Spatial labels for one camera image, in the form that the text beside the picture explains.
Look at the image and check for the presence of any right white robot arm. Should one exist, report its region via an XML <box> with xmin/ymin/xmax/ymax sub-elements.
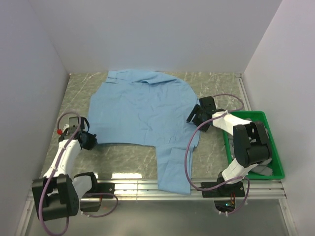
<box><xmin>184</xmin><ymin>96</ymin><xmax>272</xmax><ymax>197</ymax></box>

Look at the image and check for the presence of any grey long sleeve shirt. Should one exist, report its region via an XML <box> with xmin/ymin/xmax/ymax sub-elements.
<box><xmin>224</xmin><ymin>116</ymin><xmax>272</xmax><ymax>179</ymax></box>

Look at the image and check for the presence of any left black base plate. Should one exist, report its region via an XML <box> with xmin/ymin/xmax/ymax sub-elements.
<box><xmin>96</xmin><ymin>182</ymin><xmax>115</xmax><ymax>198</ymax></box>

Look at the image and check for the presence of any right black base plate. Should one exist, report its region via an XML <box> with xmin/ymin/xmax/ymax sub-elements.
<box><xmin>202</xmin><ymin>181</ymin><xmax>245</xmax><ymax>198</ymax></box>

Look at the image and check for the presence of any light blue long sleeve shirt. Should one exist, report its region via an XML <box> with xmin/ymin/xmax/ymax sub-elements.
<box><xmin>88</xmin><ymin>70</ymin><xmax>200</xmax><ymax>194</ymax></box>

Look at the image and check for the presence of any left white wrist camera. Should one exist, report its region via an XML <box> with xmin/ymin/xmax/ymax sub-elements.
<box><xmin>57</xmin><ymin>124</ymin><xmax>69</xmax><ymax>139</ymax></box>

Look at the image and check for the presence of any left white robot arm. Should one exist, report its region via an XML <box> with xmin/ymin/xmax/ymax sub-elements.
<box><xmin>31</xmin><ymin>117</ymin><xmax>99</xmax><ymax>221</ymax></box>

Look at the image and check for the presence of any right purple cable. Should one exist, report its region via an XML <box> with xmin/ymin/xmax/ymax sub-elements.
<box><xmin>184</xmin><ymin>93</ymin><xmax>251</xmax><ymax>218</ymax></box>

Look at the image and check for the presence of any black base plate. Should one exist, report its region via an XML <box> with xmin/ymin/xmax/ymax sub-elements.
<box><xmin>96</xmin><ymin>182</ymin><xmax>115</xmax><ymax>198</ymax></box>
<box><xmin>202</xmin><ymin>181</ymin><xmax>245</xmax><ymax>198</ymax></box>

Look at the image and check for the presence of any green plastic bin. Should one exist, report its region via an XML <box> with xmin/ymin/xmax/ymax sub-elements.
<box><xmin>223</xmin><ymin>111</ymin><xmax>285</xmax><ymax>180</ymax></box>

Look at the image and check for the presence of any aluminium mounting rail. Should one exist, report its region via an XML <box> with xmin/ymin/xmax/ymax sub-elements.
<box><xmin>14</xmin><ymin>178</ymin><xmax>298</xmax><ymax>236</ymax></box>

